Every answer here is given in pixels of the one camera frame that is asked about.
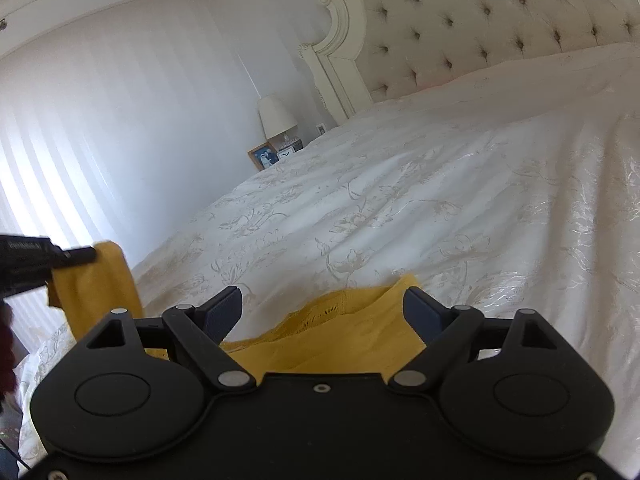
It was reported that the cream tufted headboard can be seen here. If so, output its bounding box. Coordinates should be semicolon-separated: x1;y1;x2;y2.
298;0;640;126

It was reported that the wooden picture frame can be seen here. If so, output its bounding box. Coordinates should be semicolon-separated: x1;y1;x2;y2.
247;141;280;172

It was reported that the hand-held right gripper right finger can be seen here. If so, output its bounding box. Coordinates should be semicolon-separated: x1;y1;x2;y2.
389;286;557;393

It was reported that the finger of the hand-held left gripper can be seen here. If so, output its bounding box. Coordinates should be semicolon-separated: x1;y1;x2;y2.
52;245;98;270

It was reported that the yellow knit top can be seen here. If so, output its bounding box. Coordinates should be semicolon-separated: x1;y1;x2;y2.
47;241;431;383

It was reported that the white shade table lamp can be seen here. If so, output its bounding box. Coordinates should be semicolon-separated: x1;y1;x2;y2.
257;95;300;149

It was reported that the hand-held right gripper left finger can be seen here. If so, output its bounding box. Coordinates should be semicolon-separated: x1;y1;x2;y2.
86;286;253;392

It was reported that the white floral bedspread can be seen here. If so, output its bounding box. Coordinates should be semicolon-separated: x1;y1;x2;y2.
10;42;640;461

